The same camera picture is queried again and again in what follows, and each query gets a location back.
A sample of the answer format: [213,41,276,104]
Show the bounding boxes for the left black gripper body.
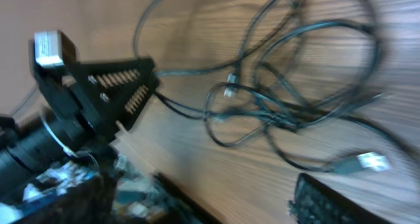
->
[32,62,118,148]

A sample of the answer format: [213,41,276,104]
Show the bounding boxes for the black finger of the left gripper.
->
[70,57,159,132]

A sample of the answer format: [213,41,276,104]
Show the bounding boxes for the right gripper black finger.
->
[288,173,390,224]

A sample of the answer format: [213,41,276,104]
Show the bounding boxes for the black usb cables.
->
[133,0,420,175]

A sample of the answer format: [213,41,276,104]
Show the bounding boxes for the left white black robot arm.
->
[1,57,159,201]

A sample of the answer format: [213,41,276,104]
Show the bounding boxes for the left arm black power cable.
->
[9,84,40,116]

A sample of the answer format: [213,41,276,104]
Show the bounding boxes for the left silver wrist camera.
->
[34,30,77,68]

